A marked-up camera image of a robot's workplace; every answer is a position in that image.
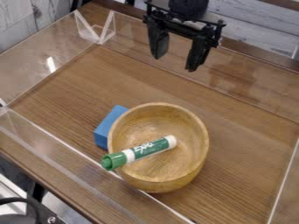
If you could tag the clear acrylic tray wall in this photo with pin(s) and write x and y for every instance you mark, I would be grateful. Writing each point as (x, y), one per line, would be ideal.
(96, 192)

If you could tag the black metal stand base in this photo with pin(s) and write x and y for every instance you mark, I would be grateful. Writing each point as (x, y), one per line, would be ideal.
(42, 214)

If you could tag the brown wooden bowl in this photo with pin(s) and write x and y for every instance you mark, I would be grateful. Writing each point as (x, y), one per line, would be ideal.
(168, 170)

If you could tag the green Expo marker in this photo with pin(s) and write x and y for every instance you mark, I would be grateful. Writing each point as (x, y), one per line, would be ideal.
(115, 160)

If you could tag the blue foam block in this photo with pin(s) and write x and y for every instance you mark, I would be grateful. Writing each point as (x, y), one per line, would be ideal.
(100, 132)

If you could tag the clear acrylic corner bracket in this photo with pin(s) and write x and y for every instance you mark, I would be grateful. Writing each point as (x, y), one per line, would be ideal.
(95, 33)

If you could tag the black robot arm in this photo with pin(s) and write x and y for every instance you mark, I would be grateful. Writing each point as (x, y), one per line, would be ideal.
(183, 17)

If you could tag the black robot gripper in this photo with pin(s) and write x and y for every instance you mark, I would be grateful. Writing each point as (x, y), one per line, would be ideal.
(184, 17)

